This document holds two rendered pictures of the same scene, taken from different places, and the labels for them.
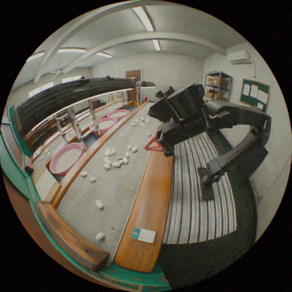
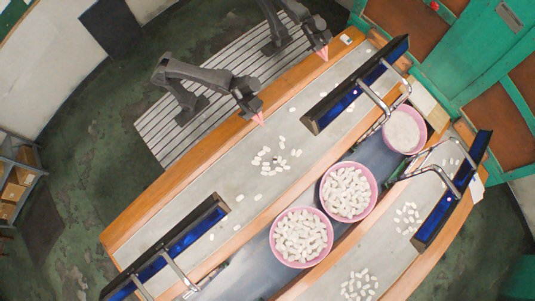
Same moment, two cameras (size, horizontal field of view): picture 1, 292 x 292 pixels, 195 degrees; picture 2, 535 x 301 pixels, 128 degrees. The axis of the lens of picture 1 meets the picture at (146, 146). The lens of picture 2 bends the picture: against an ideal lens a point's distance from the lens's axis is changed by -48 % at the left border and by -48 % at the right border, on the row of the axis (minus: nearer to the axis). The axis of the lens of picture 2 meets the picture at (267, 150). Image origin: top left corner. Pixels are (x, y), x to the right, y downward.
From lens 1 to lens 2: 1.22 m
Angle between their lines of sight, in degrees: 63
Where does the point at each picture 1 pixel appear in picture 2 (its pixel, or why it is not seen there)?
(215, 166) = (283, 30)
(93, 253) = (371, 36)
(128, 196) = (344, 62)
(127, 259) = (358, 34)
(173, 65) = not seen: outside the picture
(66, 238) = (383, 42)
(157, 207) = (332, 45)
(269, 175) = not seen: outside the picture
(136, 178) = (334, 69)
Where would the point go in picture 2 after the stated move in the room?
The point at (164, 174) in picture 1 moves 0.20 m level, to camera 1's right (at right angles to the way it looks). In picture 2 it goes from (315, 57) to (282, 40)
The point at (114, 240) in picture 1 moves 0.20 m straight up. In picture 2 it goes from (360, 47) to (371, 24)
